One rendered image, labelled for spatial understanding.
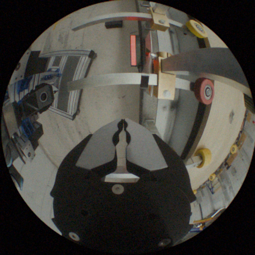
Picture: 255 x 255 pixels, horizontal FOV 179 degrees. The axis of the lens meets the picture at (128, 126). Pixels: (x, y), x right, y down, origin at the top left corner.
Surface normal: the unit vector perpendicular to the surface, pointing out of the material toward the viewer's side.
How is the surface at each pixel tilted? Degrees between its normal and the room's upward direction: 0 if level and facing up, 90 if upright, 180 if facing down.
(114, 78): 0
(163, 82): 0
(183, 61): 90
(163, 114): 0
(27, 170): 90
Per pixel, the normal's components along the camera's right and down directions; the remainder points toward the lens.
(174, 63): -1.00, 0.02
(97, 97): 0.01, 0.51
